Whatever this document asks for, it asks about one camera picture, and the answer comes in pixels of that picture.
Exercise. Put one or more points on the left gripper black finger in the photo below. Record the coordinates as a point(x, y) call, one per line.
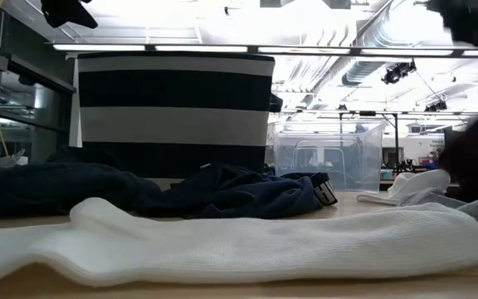
point(66, 12)

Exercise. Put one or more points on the plain dark navy cloth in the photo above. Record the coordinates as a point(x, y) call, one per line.
point(56, 187)

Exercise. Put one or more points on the navy boxers with lettered waistband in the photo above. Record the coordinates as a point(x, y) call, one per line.
point(243, 195)

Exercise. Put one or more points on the black white striped fabric basket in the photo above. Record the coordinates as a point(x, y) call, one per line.
point(177, 89)

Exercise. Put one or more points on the clear plastic bin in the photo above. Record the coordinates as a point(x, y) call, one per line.
point(330, 153)

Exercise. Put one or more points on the clear plastic wrapper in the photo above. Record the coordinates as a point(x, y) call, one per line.
point(4, 160)

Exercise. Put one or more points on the large white ribbed sock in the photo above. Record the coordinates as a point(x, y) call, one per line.
point(243, 249)

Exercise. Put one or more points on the small black ceiling-mounted camera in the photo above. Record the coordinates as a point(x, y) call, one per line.
point(436, 106)

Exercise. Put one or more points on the black metal frame stand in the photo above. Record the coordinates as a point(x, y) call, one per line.
point(396, 141)

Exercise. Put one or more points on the white post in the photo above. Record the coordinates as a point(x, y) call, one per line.
point(74, 108)

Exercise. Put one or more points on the overhead metal frame bar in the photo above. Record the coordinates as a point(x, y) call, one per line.
point(264, 50)

